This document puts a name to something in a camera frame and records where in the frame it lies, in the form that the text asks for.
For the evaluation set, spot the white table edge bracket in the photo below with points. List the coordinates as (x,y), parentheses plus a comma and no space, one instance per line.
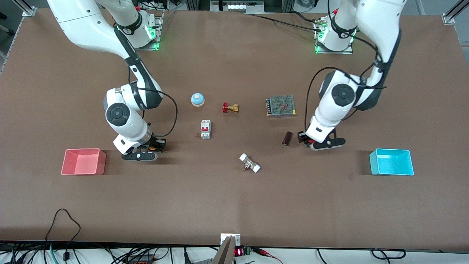
(225,237)

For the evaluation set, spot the orange black power strip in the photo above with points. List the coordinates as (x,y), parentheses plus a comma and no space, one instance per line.
(141,259)

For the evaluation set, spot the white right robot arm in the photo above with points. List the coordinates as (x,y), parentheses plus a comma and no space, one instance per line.
(84,22)

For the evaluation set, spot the aluminium table corner profile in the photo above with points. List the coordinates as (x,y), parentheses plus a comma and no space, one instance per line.
(28,11)
(452,15)

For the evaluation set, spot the blue call bell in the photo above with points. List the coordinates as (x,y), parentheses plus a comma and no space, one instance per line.
(197,99)

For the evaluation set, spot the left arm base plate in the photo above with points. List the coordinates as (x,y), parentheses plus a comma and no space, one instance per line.
(333,52)

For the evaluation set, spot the cyan plastic box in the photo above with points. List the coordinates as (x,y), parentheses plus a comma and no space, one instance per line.
(392,167)

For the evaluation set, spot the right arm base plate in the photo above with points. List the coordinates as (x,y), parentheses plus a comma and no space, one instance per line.
(158,36)

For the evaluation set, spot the pink plastic box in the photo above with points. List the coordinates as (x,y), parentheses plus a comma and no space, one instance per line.
(69,167)

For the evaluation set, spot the white red circuit breaker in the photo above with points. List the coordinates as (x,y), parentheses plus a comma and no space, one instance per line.
(205,129)

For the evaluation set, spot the white metal pipe fitting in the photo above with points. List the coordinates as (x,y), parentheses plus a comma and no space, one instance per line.
(250,163)

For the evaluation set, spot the metal mesh power supply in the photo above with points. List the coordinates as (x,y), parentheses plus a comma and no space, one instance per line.
(281,105)

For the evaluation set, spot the red LED display module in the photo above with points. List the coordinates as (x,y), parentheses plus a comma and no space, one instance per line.
(239,252)

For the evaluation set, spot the dark brown capacitor cylinder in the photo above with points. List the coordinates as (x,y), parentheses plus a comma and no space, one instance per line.
(287,138)

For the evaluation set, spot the grey camera mount bar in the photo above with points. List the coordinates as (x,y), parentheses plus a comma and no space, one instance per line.
(224,255)

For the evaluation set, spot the red clip lead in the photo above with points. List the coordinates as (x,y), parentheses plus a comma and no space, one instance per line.
(265,252)

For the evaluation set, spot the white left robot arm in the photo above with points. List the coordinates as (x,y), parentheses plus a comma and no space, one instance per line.
(377,22)

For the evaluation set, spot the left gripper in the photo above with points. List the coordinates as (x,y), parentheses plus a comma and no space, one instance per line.
(302,136)

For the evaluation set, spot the white power strip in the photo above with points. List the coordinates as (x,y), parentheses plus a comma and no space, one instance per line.
(238,6)

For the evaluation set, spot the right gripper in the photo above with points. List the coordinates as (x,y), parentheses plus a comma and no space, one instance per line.
(157,143)

